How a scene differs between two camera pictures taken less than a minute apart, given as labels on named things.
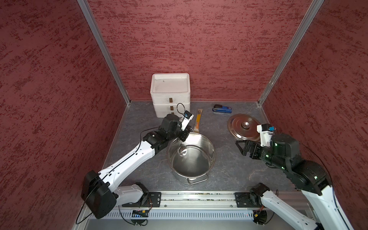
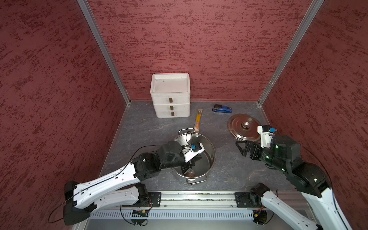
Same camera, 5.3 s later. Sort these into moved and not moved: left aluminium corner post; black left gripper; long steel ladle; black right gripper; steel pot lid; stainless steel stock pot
Moved: black left gripper; long steel ladle
Not moved: left aluminium corner post; black right gripper; steel pot lid; stainless steel stock pot
